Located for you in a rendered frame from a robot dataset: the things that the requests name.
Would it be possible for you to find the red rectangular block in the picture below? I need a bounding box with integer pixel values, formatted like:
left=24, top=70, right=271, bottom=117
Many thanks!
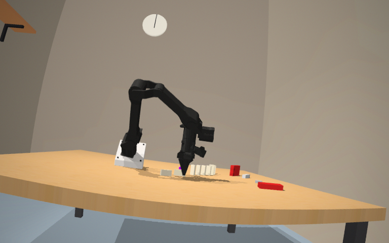
left=229, top=165, right=240, bottom=176
left=257, top=182, right=284, bottom=191

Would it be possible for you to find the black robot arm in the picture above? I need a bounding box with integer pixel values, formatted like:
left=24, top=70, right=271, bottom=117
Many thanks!
left=120, top=78, right=215, bottom=158

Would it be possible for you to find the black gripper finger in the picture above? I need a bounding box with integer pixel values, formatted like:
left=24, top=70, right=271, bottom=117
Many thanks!
left=178, top=158, right=193, bottom=176

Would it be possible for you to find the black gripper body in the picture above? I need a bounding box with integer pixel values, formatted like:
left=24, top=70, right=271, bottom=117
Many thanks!
left=177, top=138, right=196, bottom=160

